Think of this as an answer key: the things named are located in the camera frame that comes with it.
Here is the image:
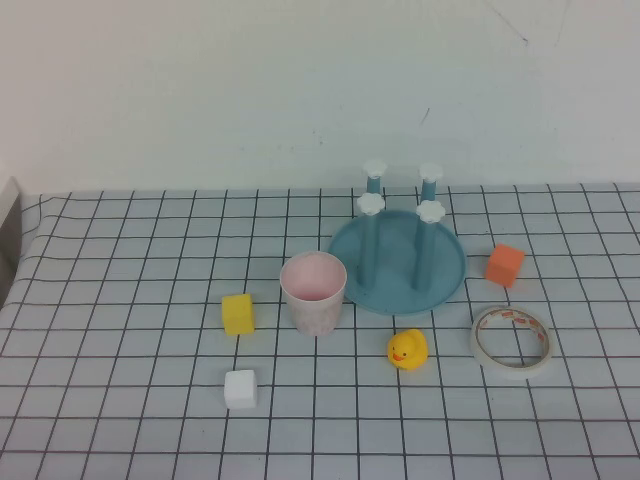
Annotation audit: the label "white tape roll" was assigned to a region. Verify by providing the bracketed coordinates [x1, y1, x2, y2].
[470, 304, 554, 380]

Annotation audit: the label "pink plastic cup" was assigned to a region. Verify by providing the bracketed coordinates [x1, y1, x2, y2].
[279, 252, 348, 340]

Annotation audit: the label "teal cup stand white caps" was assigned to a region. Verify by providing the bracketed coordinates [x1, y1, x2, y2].
[327, 159, 468, 317]

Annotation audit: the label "white foam cube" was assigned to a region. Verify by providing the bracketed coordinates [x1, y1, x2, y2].
[223, 369, 259, 411]

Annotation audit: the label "yellow rubber duck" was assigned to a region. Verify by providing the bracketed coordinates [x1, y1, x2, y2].
[386, 328, 429, 372]

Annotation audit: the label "yellow foam cube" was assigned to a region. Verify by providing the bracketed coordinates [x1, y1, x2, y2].
[221, 293, 256, 337]

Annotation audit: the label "orange foam cube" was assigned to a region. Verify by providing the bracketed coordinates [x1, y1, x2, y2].
[484, 243, 526, 289]

